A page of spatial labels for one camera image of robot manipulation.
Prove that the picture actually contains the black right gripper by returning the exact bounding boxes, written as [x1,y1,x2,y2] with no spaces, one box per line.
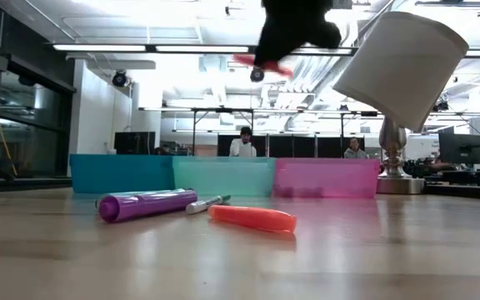
[254,0,343,67]

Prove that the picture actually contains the orange highlighter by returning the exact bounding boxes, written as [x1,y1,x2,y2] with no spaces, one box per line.
[207,204,298,234]
[232,52,294,79]

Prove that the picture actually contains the green Expo marker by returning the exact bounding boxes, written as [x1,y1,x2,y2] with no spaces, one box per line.
[185,194,232,216]

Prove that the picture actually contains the purple Sharpie highlighter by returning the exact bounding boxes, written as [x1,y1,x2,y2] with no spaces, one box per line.
[97,187,199,224]

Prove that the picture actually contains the black ceiling spotlight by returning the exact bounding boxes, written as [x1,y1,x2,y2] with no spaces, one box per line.
[249,66,266,83]
[112,69,128,88]

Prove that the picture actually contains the fluorescent ceiling light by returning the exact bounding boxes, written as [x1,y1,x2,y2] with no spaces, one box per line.
[52,43,148,53]
[292,47,358,56]
[155,44,250,53]

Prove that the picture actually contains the black partition screen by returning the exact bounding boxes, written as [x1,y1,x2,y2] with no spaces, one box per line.
[217,133,366,158]

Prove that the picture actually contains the person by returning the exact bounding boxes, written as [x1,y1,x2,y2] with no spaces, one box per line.
[229,126,258,158]
[343,137,369,160]

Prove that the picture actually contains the silver lamp white shade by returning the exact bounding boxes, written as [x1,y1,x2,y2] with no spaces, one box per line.
[332,11,470,196]

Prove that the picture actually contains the teal plastic bin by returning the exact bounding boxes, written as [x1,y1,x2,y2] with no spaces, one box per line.
[172,156,277,198]

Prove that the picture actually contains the pink plastic bin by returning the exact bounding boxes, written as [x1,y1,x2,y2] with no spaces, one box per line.
[272,157,382,199]

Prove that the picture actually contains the black computer monitor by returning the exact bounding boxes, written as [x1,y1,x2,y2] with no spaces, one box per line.
[113,131,157,156]
[438,132,480,166]

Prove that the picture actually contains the blue plastic bin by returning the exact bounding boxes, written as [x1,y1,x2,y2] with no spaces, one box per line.
[69,153,177,196]

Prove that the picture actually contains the black metal rack frame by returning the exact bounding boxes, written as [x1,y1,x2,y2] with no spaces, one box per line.
[138,107,385,158]

